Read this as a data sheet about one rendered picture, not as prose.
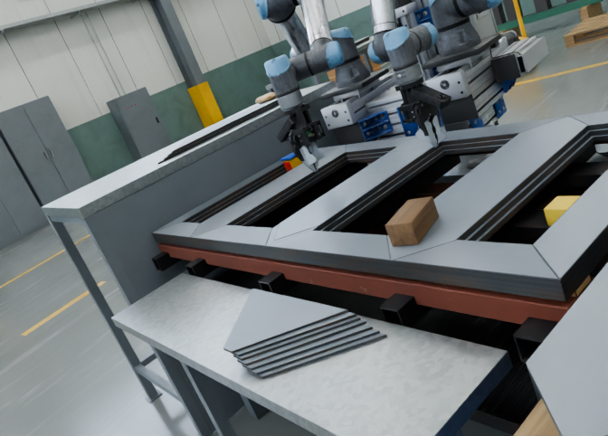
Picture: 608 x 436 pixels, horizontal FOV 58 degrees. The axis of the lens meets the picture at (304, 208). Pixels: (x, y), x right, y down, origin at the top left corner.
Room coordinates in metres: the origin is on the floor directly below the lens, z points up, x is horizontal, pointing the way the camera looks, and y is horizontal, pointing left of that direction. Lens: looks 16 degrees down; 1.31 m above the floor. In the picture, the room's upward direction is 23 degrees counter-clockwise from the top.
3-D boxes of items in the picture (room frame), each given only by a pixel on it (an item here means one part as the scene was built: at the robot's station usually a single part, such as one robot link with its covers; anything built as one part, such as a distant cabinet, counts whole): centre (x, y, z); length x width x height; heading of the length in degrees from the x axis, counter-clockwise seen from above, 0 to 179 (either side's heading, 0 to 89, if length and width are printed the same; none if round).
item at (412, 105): (1.63, -0.43, 1.00); 0.09 x 0.08 x 0.12; 33
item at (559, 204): (1.01, -0.48, 0.79); 0.06 x 0.05 x 0.04; 123
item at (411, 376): (1.16, 0.23, 0.73); 1.20 x 0.26 x 0.03; 33
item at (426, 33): (1.70, -0.50, 1.16); 0.11 x 0.11 x 0.08; 37
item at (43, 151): (9.89, 3.82, 0.97); 1.00 x 0.48 x 1.95; 135
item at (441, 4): (2.03, -0.76, 1.20); 0.13 x 0.12 x 0.14; 37
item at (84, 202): (2.54, 0.35, 1.03); 1.30 x 0.60 x 0.04; 123
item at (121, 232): (2.30, 0.19, 0.50); 1.30 x 0.04 x 1.01; 123
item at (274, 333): (1.04, 0.15, 0.77); 0.45 x 0.20 x 0.04; 33
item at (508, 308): (1.38, 0.09, 0.78); 1.56 x 0.09 x 0.06; 33
